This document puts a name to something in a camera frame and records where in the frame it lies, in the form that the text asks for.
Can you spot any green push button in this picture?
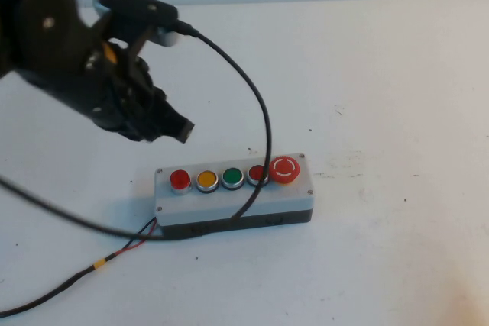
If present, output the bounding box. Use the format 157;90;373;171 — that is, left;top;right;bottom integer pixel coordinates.
221;166;245;192

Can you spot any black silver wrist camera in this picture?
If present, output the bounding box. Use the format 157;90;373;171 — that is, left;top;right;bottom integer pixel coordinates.
92;0;180;48

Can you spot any red flat push button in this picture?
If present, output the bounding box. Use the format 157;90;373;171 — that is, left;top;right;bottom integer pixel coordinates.
247;164;271;189

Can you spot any red mushroom emergency stop button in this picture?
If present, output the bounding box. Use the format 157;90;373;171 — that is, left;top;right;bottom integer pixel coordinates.
268;155;302;186

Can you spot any black power cable red wire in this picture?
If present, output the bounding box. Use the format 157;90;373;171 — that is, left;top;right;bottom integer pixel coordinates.
0;217;159;319

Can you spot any grey black button control box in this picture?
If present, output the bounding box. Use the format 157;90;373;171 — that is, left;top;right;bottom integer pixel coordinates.
154;153;315;239

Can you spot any yellow push button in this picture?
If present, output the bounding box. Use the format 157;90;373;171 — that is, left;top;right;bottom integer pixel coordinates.
196;169;221;194

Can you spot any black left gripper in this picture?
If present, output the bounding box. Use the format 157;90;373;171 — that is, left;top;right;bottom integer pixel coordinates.
49;35;196;145

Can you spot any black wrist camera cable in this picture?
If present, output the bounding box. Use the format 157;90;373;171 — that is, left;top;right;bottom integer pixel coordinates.
0;20;274;242

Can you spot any red indicator lamp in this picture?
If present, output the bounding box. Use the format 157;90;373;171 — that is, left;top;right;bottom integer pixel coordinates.
170;169;192;195

